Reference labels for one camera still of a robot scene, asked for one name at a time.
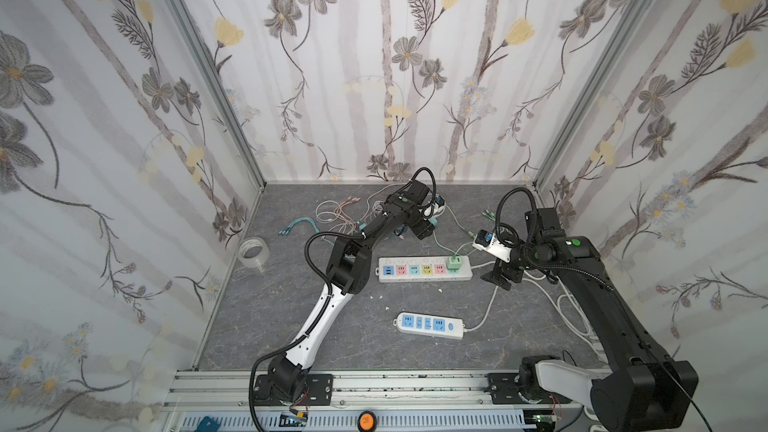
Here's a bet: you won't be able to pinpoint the clear tape roll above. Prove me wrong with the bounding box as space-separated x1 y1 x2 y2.
237 236 271 270

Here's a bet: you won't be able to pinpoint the green multi-head charging cable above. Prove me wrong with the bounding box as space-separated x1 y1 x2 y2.
431 206 502 259

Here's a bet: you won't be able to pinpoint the white power strip blue outlets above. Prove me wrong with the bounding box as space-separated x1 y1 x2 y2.
394 312 465 340

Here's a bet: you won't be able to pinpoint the orange emergency button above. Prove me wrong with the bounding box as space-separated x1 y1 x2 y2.
357 411 377 432

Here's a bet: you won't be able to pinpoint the pink multi-head cable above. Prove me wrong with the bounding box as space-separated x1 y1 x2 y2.
326 196 361 226

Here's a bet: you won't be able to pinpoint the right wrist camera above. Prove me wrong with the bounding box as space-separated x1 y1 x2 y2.
472 229 512 263

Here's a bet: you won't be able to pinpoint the white cable of long strip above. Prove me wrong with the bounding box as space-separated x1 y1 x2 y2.
470 260 607 361

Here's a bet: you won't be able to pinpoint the white cable of small strip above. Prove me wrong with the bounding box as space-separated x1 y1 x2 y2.
463 284 500 333

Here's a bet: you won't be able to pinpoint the aluminium rail frame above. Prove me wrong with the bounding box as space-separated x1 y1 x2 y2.
150 370 605 431

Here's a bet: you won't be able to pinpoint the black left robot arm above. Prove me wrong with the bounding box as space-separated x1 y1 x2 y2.
248 178 438 431

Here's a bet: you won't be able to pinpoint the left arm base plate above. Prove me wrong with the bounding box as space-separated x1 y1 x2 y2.
249 373 334 407

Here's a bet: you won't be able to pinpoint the white six-outlet colourful power strip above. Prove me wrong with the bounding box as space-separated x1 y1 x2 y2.
376 255 473 283

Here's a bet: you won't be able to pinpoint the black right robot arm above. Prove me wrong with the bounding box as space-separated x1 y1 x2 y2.
473 208 699 431

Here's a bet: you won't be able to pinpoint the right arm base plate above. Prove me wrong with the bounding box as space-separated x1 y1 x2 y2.
484 372 571 406

